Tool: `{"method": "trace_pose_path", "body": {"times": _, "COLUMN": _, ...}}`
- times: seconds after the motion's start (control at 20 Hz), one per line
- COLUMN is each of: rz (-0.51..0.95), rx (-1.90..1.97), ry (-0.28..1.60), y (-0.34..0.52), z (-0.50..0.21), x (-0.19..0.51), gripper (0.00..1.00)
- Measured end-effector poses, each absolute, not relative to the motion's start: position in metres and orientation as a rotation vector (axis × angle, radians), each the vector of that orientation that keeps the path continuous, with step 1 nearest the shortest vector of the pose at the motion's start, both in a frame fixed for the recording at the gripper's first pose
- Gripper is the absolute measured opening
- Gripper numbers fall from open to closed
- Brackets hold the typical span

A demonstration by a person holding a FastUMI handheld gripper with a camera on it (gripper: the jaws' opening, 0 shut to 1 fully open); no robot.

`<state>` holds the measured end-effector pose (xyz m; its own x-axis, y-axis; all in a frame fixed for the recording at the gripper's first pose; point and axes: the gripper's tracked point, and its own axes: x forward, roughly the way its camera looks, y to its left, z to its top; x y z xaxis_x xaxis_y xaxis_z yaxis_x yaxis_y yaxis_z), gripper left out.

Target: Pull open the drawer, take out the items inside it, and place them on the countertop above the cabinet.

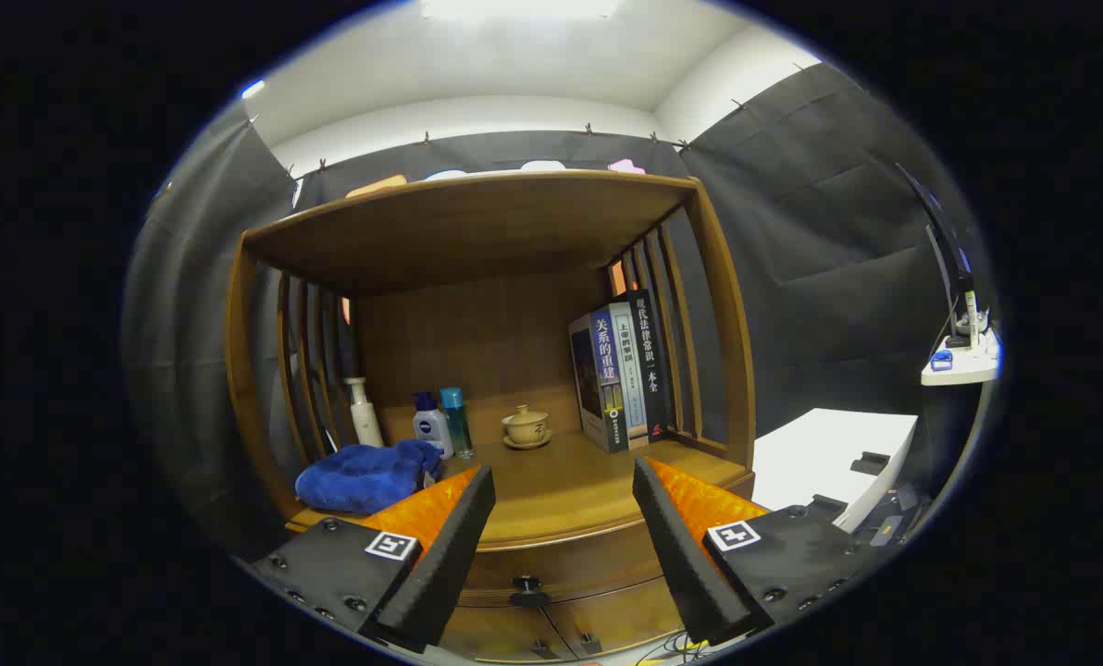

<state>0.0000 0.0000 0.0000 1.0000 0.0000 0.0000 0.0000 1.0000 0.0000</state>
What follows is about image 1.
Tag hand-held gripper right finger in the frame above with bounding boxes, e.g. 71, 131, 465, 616
632, 456, 862, 647

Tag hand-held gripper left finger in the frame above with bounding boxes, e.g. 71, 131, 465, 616
254, 464, 497, 654

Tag wooden drawer with black knob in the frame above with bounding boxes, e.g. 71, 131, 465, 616
459, 523, 677, 610

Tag wooden countertop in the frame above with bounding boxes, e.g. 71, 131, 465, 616
288, 430, 756, 547

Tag wooden cabinet with slatted sides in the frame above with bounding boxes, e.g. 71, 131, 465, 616
226, 169, 758, 662

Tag blue folded towel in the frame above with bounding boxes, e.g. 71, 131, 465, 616
294, 439, 443, 515

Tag white bottle with blue cap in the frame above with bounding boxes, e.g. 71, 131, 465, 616
412, 392, 455, 461

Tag clear bottle with teal cap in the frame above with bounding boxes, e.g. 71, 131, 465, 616
439, 387, 475, 460

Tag beige lidded teacup with saucer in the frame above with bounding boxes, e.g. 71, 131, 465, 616
502, 404, 553, 450

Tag white pump bottle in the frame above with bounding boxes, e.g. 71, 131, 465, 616
343, 376, 385, 450

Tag book with pale blue spine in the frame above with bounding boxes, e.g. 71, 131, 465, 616
609, 302, 651, 451

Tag black device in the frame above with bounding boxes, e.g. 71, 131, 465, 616
848, 486, 927, 547

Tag white side desk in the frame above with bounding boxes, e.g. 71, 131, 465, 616
920, 324, 1001, 387

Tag ceiling light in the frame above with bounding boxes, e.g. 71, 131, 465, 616
420, 0, 622, 21

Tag floor cables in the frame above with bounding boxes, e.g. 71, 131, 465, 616
635, 629, 710, 665

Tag white box with black handles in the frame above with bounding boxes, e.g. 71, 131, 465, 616
752, 408, 919, 533

